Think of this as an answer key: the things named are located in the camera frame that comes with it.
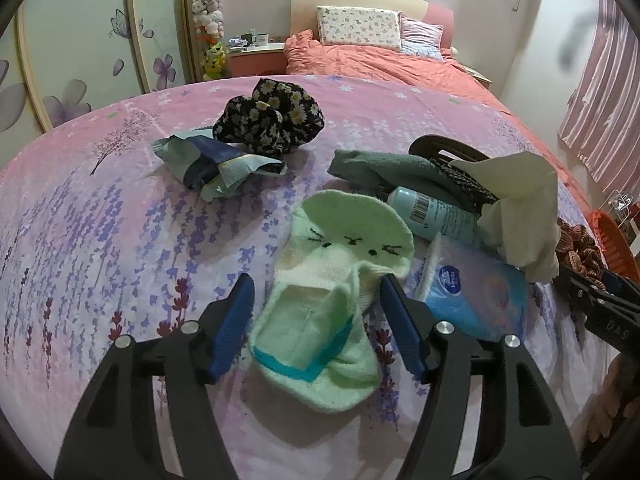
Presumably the blue tissue pack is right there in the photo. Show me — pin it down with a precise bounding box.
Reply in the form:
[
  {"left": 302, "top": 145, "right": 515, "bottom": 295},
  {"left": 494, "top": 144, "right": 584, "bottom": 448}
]
[{"left": 412, "top": 232, "right": 530, "bottom": 341}]

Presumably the yellow green plush toy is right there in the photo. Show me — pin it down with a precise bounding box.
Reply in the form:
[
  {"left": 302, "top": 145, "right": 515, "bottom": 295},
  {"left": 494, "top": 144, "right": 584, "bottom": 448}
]
[{"left": 201, "top": 42, "right": 229, "bottom": 80}]

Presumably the crumpled blue silver wrapper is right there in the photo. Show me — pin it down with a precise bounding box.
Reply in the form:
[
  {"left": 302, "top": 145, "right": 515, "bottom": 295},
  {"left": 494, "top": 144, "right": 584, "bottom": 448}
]
[{"left": 151, "top": 130, "right": 288, "bottom": 203}]

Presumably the pink fuzzy garment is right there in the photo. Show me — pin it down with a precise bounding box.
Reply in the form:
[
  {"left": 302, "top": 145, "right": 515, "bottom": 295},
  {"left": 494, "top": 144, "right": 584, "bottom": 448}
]
[{"left": 585, "top": 355, "right": 635, "bottom": 442}]

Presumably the black hairbrush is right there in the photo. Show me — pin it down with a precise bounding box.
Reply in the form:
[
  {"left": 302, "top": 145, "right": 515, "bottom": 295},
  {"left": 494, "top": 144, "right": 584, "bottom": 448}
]
[{"left": 408, "top": 135, "right": 501, "bottom": 206}]

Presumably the crumpled white tissue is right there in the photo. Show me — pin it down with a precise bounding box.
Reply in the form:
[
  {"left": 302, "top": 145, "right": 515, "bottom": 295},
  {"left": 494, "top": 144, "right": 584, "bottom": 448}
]
[{"left": 450, "top": 151, "right": 561, "bottom": 283}]

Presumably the orange plastic basket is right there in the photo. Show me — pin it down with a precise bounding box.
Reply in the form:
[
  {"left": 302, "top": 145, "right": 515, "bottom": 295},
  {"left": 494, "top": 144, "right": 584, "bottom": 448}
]
[{"left": 590, "top": 210, "right": 640, "bottom": 281}]

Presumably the white floral pillow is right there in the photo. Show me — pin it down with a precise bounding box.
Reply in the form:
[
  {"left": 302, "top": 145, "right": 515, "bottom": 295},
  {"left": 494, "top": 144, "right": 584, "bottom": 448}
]
[{"left": 316, "top": 6, "right": 401, "bottom": 52}]

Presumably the light green face sock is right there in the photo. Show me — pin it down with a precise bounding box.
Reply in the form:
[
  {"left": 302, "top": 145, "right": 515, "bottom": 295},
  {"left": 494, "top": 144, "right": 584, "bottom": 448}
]
[{"left": 248, "top": 190, "right": 416, "bottom": 414}]

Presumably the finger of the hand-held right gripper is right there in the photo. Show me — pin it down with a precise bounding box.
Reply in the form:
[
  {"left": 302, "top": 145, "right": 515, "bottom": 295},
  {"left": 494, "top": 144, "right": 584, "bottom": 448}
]
[{"left": 554, "top": 259, "right": 628, "bottom": 311}]

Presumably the brown plaid cloth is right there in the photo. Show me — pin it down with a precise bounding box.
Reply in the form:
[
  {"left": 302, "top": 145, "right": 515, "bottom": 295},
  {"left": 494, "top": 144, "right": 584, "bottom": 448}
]
[{"left": 555, "top": 217, "right": 613, "bottom": 291}]

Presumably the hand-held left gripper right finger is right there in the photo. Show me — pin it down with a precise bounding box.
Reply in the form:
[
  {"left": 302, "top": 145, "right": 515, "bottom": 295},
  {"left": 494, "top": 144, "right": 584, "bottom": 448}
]
[{"left": 378, "top": 274, "right": 583, "bottom": 480}]

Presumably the grey cloth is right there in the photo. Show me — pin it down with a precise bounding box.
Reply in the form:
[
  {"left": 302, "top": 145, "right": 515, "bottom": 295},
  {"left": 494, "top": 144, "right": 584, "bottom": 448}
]
[{"left": 327, "top": 149, "right": 481, "bottom": 211}]

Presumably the pink lavender print bedsheet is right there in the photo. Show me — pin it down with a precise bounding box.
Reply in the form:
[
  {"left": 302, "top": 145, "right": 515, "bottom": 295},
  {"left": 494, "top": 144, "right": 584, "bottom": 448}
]
[{"left": 0, "top": 74, "right": 606, "bottom": 480}]

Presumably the pink striped curtain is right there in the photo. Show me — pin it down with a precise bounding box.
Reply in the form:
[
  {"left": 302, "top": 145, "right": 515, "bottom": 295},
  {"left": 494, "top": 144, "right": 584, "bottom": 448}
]
[{"left": 557, "top": 0, "right": 640, "bottom": 193}]

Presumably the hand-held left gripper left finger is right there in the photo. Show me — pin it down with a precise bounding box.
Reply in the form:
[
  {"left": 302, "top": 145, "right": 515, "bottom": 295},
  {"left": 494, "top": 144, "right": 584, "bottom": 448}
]
[{"left": 54, "top": 272, "right": 256, "bottom": 480}]

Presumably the light blue cream tube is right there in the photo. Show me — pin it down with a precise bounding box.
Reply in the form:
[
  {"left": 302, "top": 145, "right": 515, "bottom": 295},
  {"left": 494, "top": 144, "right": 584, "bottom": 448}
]
[{"left": 386, "top": 185, "right": 493, "bottom": 251}]

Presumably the wardrobe with purple flowers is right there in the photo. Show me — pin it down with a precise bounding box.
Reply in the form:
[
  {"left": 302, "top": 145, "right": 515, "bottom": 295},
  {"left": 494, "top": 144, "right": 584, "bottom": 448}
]
[{"left": 0, "top": 0, "right": 197, "bottom": 136}]

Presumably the black floral cloth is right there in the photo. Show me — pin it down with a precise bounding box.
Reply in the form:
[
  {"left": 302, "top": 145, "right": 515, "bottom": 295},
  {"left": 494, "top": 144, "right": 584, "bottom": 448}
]
[{"left": 212, "top": 77, "right": 326, "bottom": 155}]

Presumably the pink striped pillow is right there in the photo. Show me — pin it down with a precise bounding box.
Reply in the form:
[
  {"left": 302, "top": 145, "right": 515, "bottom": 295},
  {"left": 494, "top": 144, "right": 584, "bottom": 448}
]
[{"left": 398, "top": 14, "right": 446, "bottom": 60}]

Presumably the light wooden nightstand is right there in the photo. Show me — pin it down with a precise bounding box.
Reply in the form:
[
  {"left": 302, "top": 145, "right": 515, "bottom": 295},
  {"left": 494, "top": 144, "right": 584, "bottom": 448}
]
[{"left": 450, "top": 46, "right": 493, "bottom": 87}]

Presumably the pink white nightstand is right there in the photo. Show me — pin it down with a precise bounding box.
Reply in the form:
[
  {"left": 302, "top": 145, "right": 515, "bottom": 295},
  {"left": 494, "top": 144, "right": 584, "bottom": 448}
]
[{"left": 227, "top": 42, "right": 288, "bottom": 78}]

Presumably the bed with coral duvet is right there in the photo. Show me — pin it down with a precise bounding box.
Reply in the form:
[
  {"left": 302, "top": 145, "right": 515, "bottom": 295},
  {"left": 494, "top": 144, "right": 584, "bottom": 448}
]
[{"left": 283, "top": 0, "right": 593, "bottom": 196}]

